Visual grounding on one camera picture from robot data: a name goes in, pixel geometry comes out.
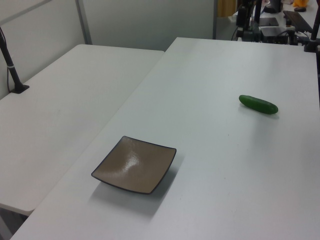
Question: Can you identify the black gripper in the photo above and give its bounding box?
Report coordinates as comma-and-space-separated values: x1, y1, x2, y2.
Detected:
236, 6, 250, 39

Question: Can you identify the green cucumber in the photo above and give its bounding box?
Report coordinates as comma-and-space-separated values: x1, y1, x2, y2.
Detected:
238, 94, 279, 116

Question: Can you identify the square brown ceramic plate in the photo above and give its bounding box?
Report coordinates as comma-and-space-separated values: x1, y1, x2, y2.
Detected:
90, 135, 177, 195

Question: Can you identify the thin black vertical pole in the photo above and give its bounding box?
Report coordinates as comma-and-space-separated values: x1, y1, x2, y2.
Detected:
254, 0, 263, 42

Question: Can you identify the dark flat screen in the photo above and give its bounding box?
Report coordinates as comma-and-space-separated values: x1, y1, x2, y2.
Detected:
259, 16, 280, 27

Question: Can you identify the black box device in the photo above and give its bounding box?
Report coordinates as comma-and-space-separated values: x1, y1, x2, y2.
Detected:
259, 25, 289, 44

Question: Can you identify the black keyboard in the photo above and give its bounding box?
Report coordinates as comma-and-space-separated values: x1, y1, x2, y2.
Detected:
282, 10, 314, 33

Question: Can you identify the white background desk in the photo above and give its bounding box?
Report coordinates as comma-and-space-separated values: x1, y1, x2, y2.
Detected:
226, 2, 320, 39

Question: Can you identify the white side table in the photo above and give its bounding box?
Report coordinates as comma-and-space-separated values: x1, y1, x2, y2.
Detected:
0, 44, 166, 217

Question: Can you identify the grey metal partition post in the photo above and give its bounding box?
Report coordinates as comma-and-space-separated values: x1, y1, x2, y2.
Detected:
74, 0, 94, 46
212, 0, 219, 40

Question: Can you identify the black clamp camera pole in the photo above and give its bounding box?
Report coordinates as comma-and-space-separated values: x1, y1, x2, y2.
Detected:
303, 16, 320, 53

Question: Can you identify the black camera pole with base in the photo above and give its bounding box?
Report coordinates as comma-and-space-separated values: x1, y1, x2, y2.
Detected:
0, 24, 30, 94

